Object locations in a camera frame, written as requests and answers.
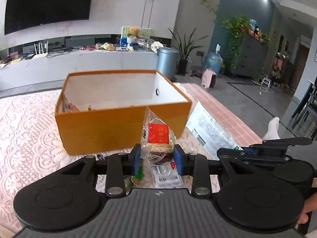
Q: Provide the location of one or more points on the black dining chair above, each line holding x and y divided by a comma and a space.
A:
305, 104

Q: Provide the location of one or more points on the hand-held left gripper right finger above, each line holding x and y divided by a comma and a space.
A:
178, 161

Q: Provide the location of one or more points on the pink checked mat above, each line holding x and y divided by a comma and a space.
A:
223, 109

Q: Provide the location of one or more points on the orange cardboard box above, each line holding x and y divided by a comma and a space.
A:
118, 126

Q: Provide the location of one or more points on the black wall television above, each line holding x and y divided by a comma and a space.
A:
47, 5

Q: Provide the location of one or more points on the pink space heater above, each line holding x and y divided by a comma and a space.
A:
209, 78

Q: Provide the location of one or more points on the pile of snacks on console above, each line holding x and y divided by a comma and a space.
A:
106, 46

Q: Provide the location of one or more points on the green picture board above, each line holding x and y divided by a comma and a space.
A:
142, 33

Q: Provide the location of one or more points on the tall leafy potted plant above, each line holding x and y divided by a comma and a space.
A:
184, 52

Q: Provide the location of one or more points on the white step stool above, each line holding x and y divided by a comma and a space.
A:
265, 81

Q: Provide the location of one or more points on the clear cake red label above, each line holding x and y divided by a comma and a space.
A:
157, 138

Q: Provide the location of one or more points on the blue water jug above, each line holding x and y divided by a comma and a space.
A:
214, 61

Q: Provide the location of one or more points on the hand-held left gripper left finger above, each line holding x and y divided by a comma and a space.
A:
136, 162

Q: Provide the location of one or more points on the person's right hand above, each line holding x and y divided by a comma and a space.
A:
307, 208

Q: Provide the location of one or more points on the green ivy plant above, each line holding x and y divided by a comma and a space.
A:
235, 36

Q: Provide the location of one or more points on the person's white sock foot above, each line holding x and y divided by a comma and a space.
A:
272, 129

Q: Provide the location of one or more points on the white router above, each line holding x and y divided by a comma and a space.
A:
40, 52

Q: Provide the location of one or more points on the white barcode snack packet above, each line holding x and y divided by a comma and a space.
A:
166, 177

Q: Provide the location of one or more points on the green snack packet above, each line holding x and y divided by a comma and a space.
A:
136, 177

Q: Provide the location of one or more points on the white marble television console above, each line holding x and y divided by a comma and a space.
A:
86, 65

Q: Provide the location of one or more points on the grey metal trash can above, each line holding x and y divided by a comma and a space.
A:
167, 62

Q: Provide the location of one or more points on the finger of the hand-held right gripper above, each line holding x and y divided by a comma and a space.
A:
239, 153
279, 142

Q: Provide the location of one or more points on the grey drawer cabinet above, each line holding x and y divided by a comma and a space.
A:
250, 55

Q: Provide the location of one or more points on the brown teddy bear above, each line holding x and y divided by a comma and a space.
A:
133, 31

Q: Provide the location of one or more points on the long white snack bag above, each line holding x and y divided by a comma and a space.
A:
210, 131

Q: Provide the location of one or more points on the large red snack bag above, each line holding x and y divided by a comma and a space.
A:
70, 107

